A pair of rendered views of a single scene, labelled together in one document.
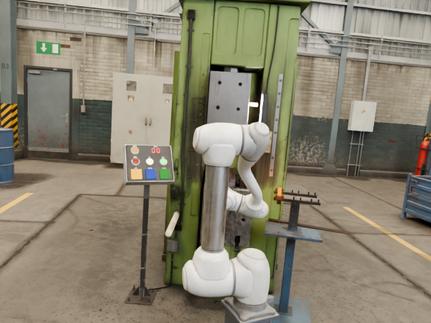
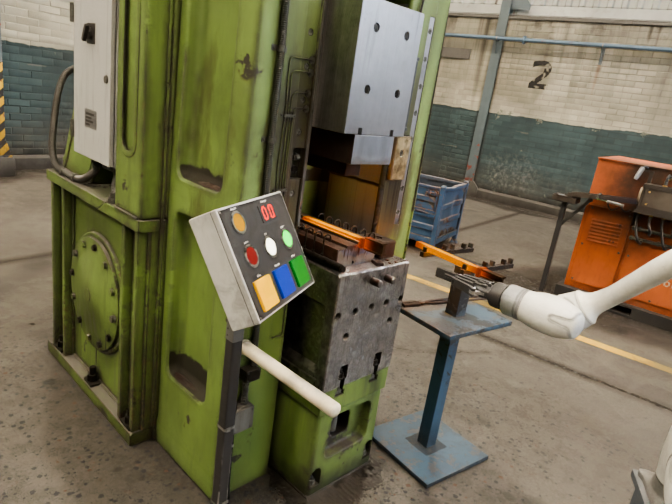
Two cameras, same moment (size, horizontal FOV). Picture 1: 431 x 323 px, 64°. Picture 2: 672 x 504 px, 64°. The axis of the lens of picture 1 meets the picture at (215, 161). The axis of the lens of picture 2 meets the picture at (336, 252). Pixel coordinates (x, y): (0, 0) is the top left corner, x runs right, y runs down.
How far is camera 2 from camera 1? 1.95 m
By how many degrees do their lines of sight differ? 48
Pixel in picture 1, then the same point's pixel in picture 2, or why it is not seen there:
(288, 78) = (439, 28)
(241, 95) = (405, 63)
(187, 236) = (261, 383)
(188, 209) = (267, 327)
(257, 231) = not seen: hidden behind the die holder
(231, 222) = (374, 330)
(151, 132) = not seen: outside the picture
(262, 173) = (386, 221)
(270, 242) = not seen: hidden behind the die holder
